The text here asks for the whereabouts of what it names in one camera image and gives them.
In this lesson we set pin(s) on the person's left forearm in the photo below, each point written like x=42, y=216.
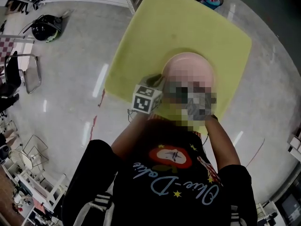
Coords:
x=131, y=135

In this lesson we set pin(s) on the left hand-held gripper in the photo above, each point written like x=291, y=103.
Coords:
x=142, y=100

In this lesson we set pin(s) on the person's black printed shirt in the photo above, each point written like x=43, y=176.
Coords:
x=164, y=187

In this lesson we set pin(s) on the metal frame chair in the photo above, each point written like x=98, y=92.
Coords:
x=33, y=76

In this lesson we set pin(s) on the red checked cloth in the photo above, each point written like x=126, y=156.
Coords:
x=5, y=48

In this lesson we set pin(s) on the white wooden chair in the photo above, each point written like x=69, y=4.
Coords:
x=44, y=187

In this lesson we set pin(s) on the white boxes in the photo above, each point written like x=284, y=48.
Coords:
x=295, y=145

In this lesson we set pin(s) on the black helmet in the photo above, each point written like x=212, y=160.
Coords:
x=45, y=29

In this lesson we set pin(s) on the person's right forearm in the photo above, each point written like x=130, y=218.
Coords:
x=222, y=145

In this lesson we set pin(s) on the dark monitor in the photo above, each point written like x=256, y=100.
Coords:
x=290, y=208

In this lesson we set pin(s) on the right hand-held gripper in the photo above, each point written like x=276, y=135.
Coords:
x=198, y=105

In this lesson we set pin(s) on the black clothing on chair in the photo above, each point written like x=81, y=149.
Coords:
x=10, y=76

